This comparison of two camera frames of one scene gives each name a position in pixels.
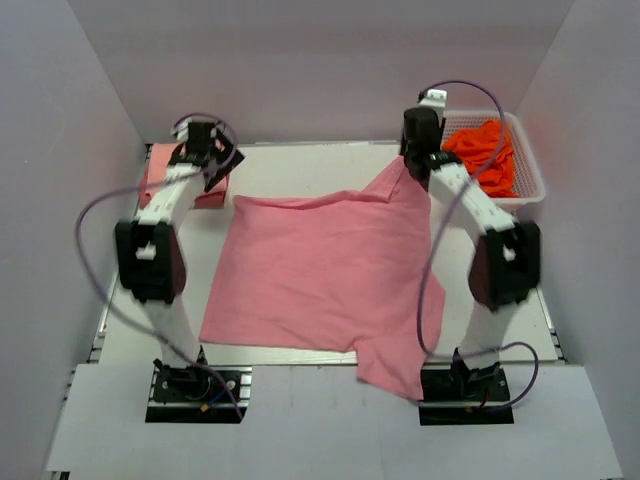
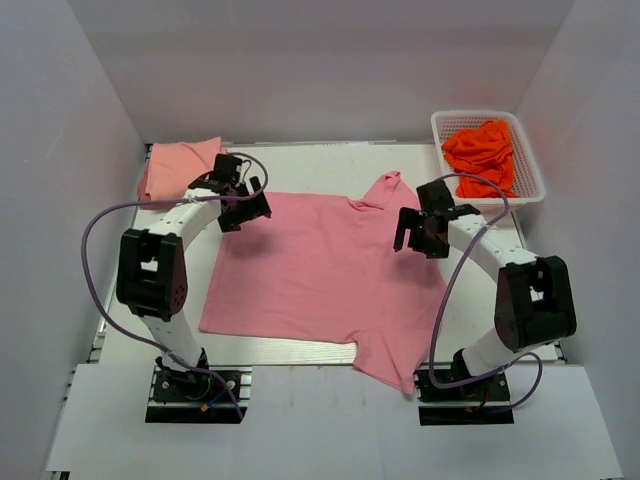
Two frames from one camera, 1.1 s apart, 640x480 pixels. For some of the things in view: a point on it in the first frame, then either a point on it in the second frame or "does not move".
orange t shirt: [476, 146] does not move
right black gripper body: [415, 163] -> [413, 229]
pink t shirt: [351, 271] does not move
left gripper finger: [217, 168] -> [230, 218]
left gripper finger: [236, 158] -> [258, 205]
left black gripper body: [220, 163] -> [245, 213]
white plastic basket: [528, 179] does not move
